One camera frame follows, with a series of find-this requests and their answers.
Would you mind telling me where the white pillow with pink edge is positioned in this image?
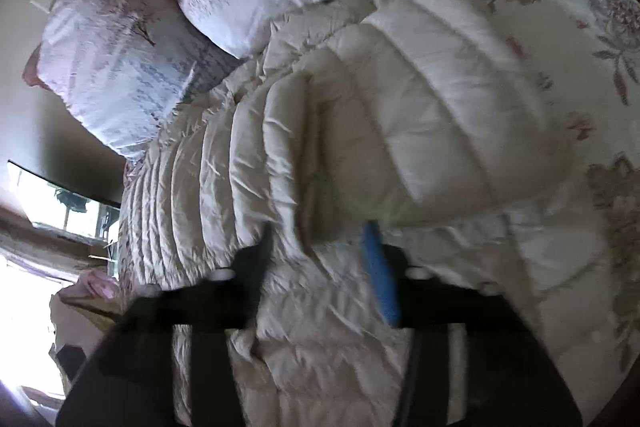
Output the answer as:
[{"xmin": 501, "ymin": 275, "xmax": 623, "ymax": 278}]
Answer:
[{"xmin": 22, "ymin": 0, "xmax": 242, "ymax": 164}]

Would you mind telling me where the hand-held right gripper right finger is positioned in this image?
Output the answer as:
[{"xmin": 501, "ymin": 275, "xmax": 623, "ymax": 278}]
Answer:
[{"xmin": 362, "ymin": 221, "xmax": 584, "ymax": 427}]

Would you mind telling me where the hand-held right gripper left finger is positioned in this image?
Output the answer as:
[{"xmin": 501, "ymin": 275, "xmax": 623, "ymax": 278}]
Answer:
[{"xmin": 55, "ymin": 225, "xmax": 275, "ymax": 427}]

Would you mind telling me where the white puffer jacket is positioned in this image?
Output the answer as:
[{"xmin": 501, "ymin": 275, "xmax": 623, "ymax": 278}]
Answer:
[{"xmin": 119, "ymin": 0, "xmax": 617, "ymax": 427}]

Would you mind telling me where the window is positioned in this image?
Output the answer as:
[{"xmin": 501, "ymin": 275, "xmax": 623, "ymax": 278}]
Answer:
[{"xmin": 0, "ymin": 159, "xmax": 124, "ymax": 400}]

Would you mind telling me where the floral bed sheet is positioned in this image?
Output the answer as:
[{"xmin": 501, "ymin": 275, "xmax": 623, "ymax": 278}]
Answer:
[{"xmin": 450, "ymin": 0, "xmax": 640, "ymax": 408}]

